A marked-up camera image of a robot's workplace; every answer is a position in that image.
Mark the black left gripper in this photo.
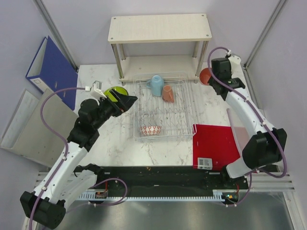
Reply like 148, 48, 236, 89
93, 89, 137, 129

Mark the green plastic plate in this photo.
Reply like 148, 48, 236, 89
104, 86, 129, 102

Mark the pink plastic tumbler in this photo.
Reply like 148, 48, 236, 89
199, 68, 211, 85

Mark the orange dotted mug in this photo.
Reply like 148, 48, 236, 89
162, 85, 175, 103

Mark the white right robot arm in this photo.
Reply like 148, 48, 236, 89
207, 57, 287, 189

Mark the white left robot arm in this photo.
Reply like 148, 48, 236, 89
20, 87, 138, 230

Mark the blue ceramic mug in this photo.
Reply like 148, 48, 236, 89
146, 75, 165, 97

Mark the red patterned bowl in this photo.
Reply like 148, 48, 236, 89
140, 126, 162, 136

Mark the light wooden two-tier shelf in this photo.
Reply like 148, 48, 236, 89
108, 13, 212, 83

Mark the clear plastic sheet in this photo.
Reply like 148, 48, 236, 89
226, 107, 276, 159

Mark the grey folder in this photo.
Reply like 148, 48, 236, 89
0, 90, 77, 167

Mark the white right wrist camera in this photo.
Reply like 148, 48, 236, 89
225, 50, 241, 73

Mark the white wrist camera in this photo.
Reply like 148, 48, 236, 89
225, 50, 241, 73
85, 80, 107, 101

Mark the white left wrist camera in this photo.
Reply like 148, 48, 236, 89
85, 80, 107, 101

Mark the white wire dish rack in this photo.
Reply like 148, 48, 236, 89
133, 72, 195, 141

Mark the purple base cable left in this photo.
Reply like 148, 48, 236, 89
64, 177, 128, 214

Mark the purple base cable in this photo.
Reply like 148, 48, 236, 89
222, 172, 252, 208
64, 177, 128, 214

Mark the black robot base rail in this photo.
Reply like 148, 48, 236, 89
73, 163, 250, 198

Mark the blue ring binder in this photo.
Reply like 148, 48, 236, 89
25, 35, 79, 111

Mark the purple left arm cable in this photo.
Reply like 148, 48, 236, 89
28, 87, 88, 230

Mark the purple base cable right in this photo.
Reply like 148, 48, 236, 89
222, 172, 252, 208

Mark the white slotted cable duct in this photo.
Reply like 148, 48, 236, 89
76, 190, 225, 202

